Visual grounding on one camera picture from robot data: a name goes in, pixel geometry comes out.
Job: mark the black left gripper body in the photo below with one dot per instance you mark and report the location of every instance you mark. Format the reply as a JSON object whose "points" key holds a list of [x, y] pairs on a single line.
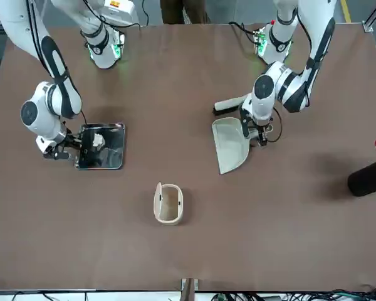
{"points": [[260, 128]]}

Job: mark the beige hand brush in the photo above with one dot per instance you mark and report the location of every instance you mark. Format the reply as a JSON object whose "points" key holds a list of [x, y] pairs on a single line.
{"points": [[228, 105]]}

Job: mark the black cylindrical vase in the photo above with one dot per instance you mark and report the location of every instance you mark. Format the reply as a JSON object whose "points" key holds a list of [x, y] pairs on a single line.
{"points": [[368, 178]]}

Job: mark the aluminium frame post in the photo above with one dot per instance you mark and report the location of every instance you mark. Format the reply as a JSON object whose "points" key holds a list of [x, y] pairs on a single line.
{"points": [[189, 290]]}

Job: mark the person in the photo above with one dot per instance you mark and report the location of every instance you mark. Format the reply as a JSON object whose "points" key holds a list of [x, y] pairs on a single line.
{"points": [[183, 11]]}

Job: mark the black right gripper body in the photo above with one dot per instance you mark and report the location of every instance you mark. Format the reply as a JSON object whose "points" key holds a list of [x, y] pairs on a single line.
{"points": [[70, 141]]}

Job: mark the crumpled white paper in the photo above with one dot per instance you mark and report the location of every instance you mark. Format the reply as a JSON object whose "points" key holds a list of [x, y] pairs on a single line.
{"points": [[97, 140]]}

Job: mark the beige plastic dustpan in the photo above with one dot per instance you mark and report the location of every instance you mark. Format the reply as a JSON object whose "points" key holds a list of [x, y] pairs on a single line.
{"points": [[230, 144]]}

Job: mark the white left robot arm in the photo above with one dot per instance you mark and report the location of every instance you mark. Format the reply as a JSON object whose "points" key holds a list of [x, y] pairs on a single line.
{"points": [[288, 87]]}

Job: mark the white control box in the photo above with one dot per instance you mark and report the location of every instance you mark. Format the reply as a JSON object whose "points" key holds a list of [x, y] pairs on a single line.
{"points": [[122, 7]]}

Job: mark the beige bin with lid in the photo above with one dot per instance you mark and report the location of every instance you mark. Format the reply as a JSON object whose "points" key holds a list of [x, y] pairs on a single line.
{"points": [[169, 203]]}

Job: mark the shiny metal tray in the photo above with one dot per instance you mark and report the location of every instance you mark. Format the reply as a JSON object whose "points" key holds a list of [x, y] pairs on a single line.
{"points": [[109, 150]]}

